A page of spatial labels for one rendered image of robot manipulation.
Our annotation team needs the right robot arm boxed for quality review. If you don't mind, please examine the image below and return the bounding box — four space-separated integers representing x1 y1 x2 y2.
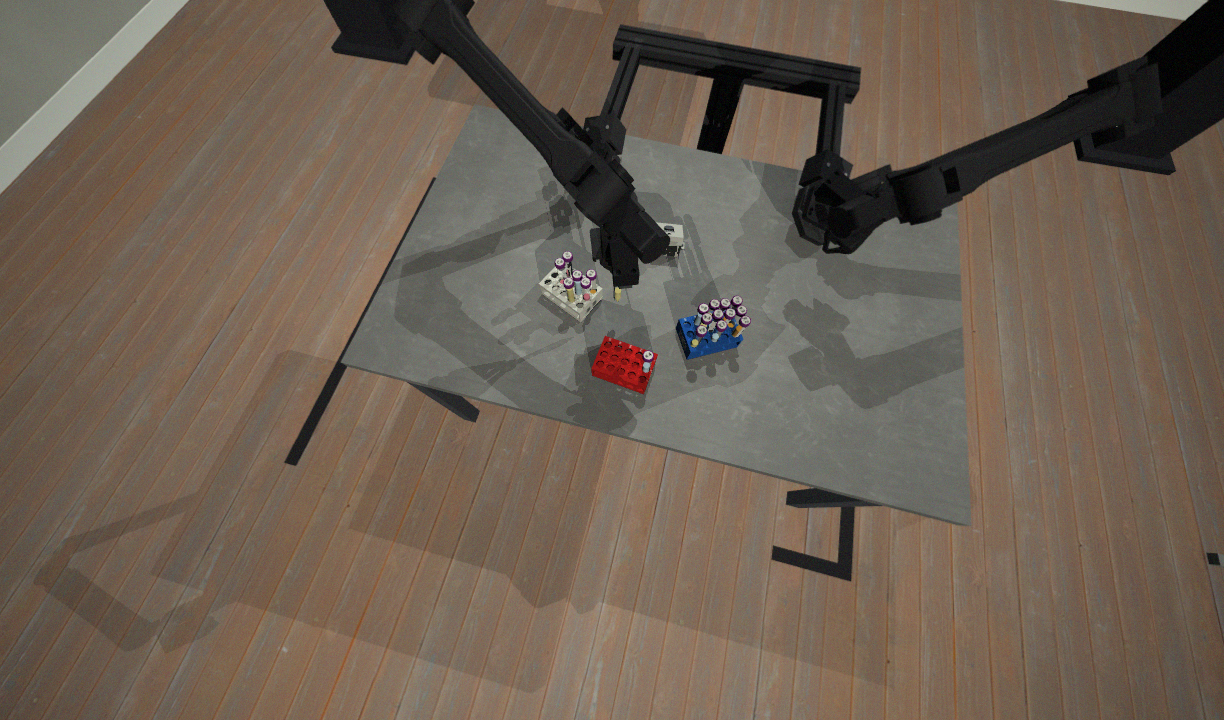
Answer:
393 0 670 289

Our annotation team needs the white done button panel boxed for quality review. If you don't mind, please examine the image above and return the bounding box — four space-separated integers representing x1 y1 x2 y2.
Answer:
656 222 685 257

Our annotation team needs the red lego brick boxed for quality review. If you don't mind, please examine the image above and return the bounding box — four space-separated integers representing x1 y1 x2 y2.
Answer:
591 336 659 394

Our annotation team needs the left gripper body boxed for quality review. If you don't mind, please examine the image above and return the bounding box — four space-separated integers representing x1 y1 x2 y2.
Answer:
826 222 884 253

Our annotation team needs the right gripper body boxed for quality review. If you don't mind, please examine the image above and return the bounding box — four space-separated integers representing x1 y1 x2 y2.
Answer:
590 227 621 266

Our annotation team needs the blue tube rack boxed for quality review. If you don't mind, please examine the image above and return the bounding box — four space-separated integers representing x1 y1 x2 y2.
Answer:
676 315 743 360

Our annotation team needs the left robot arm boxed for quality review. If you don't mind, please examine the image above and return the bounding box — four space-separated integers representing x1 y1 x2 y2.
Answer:
802 55 1163 238

